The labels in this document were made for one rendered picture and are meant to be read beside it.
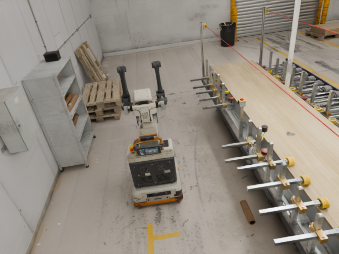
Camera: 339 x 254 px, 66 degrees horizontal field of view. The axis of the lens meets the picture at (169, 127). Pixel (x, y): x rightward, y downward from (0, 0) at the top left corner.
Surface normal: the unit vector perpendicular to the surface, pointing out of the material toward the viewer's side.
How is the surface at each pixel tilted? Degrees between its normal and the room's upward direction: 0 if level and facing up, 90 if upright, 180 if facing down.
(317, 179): 0
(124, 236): 0
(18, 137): 90
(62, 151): 90
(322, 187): 0
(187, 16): 90
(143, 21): 90
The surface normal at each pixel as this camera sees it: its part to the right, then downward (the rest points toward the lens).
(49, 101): 0.11, 0.51
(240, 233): -0.11, -0.84
